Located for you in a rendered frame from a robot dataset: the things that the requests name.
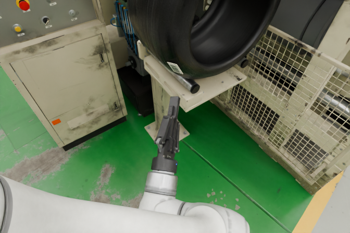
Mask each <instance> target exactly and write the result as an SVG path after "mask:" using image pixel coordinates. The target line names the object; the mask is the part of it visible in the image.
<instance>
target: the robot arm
mask: <svg viewBox="0 0 350 233"><path fill-rule="evenodd" d="M179 104H180V97H179V96H171V97H170V102H169V108H168V114H167V115H164V116H163V118H162V122H161V125H160V128H159V131H158V134H157V137H156V139H155V140H154V144H155V145H157V146H158V149H157V157H153V161H152V167H151V170H153V171H152V172H148V173H147V179H146V185H145V190H144V194H143V198H142V200H141V202H140V205H139V208H138V209H136V208H130V207H126V206H119V205H113V204H107V203H99V202H93V201H85V200H79V199H73V198H67V197H63V196H58V195H55V194H52V193H48V192H45V191H42V190H39V189H36V188H33V187H30V186H27V185H24V184H22V183H19V182H17V181H14V180H12V179H9V178H7V177H4V176H2V175H0V233H249V224H248V222H247V221H246V220H245V218H244V217H243V216H242V215H240V214H239V213H237V212H235V211H233V210H231V209H228V208H224V207H221V206H219V205H215V204H209V203H202V202H196V203H190V202H183V201H180V200H178V199H176V197H175V195H176V193H177V192H176V190H177V183H178V176H176V175H174V174H176V173H177V166H178V162H177V160H174V156H175V153H176V152H178V153H179V131H180V122H178V119H177V118H178V112H179Z"/></svg>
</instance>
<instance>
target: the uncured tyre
mask: <svg viewBox="0 0 350 233"><path fill-rule="evenodd" d="M200 1H201V0H127V6H128V13H129V17H130V21H131V24H132V26H133V29H134V31H135V33H136V35H137V37H138V39H139V40H140V42H141V43H142V44H143V45H144V46H145V47H146V48H147V49H148V50H149V51H150V52H151V53H152V54H153V55H154V56H155V57H156V58H157V59H158V60H159V61H160V62H161V63H162V64H163V65H164V66H165V67H167V68H168V69H169V70H170V71H171V72H173V70H172V69H171V67H170V66H169V65H168V64H167V62H170V63H174V64H177V65H178V67H179V68H180V70H181V71H182V73H183V74H180V73H176V72H173V73H175V74H177V75H179V76H182V77H184V78H187V79H203V78H206V77H210V76H215V75H218V74H220V73H222V72H225V71H227V70H228V69H230V68H231V67H233V66H234V65H236V64H237V63H238V62H239V61H240V60H242V59H243V58H244V57H245V56H246V55H247V54H248V53H249V52H250V51H251V50H252V49H253V47H254V46H255V45H256V44H257V43H258V41H259V40H260V39H261V37H262V36H263V34H264V33H265V31H266V30H267V28H268V27H269V25H270V23H271V21H272V19H273V17H274V15H275V13H276V11H277V9H278V7H279V4H280V1H281V0H212V2H211V4H210V6H209V7H208V9H207V10H206V12H205V13H204V14H203V16H202V17H201V18H200V19H199V20H198V21H197V22H196V23H195V24H193V20H194V16H195V13H196V11H197V8H198V6H199V3H200ZM192 24H193V25H192Z"/></svg>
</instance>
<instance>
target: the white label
mask: <svg viewBox="0 0 350 233"><path fill-rule="evenodd" d="M167 64H168V65H169V66H170V67H171V69H172V70H173V72H176V73H180V74H183V73H182V71H181V70H180V68H179V67H178V65H177V64H174V63H170V62H167Z"/></svg>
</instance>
